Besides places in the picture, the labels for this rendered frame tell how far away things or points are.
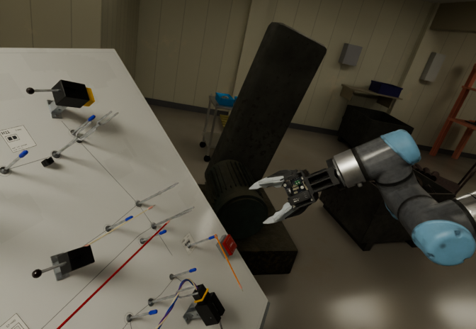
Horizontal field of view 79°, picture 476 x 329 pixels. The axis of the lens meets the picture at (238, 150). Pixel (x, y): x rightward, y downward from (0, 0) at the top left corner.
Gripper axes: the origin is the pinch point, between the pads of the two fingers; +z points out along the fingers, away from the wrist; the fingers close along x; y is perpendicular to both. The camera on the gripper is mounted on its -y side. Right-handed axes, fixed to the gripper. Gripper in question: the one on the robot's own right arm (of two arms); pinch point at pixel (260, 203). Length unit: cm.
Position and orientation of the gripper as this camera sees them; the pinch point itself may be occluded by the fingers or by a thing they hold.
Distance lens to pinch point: 72.5
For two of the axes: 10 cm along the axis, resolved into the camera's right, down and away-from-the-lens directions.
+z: -8.5, 4.1, 3.3
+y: -3.6, -0.2, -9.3
